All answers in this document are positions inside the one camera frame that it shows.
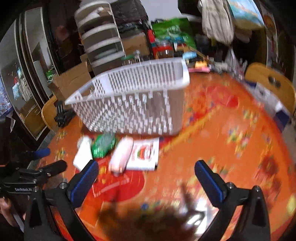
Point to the pink paper sheet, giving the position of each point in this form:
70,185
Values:
199,69

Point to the cardboard box at back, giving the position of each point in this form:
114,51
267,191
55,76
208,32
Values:
134,43

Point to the black clip tool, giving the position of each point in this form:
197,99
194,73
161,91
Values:
63,116

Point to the green shopping bag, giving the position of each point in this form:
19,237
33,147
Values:
177,30

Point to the right wooden chair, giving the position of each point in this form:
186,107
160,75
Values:
275,82

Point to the brown cardboard box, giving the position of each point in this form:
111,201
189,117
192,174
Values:
68,82

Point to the colourful printed bag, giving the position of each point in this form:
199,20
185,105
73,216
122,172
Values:
246,14

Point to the white perforated plastic basket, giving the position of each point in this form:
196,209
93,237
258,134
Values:
144,98

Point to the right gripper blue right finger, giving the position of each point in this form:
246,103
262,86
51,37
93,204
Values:
213,185

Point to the green plastic packet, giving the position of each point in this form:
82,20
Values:
103,144

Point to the light blue cloth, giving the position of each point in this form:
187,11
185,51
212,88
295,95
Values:
189,55

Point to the left wooden chair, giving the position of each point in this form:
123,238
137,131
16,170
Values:
48,114

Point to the wooden chair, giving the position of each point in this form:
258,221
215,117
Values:
48,114
275,82

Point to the white plastic drawer unit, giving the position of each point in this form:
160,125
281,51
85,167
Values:
100,36

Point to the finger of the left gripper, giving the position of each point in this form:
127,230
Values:
35,155
54,169

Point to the beige canvas tote bag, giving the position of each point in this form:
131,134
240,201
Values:
217,21

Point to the person's left hand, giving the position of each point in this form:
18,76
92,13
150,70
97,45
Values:
9,213

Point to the white packet with red print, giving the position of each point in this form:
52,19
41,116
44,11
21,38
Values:
144,156

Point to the red lid pickle jar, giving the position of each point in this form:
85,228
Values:
164,49

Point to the pink white soft pack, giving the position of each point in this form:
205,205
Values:
121,155

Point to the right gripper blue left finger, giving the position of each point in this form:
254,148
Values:
81,183

